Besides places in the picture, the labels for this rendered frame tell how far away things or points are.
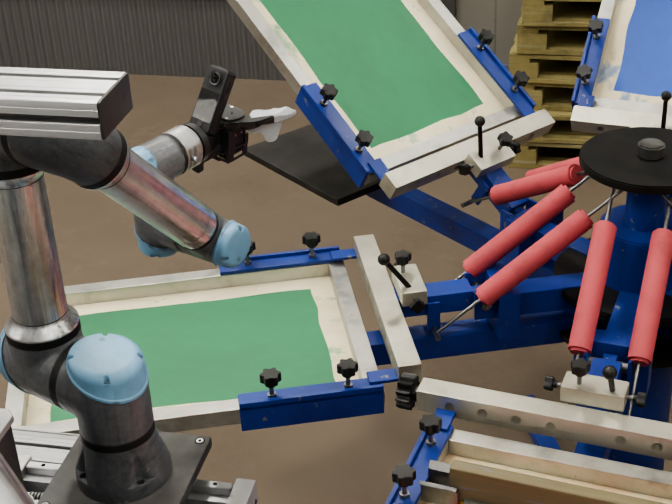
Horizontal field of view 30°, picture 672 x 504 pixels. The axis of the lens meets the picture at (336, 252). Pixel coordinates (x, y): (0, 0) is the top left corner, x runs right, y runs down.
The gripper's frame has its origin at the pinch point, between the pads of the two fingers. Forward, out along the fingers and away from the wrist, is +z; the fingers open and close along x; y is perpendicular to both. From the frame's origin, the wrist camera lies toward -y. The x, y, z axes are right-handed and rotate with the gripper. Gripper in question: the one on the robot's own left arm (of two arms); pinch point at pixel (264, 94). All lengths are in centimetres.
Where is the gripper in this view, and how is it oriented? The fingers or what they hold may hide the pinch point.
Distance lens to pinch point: 227.1
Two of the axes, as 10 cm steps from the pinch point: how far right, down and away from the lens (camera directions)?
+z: 5.9, -4.2, 6.9
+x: 8.0, 3.8, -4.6
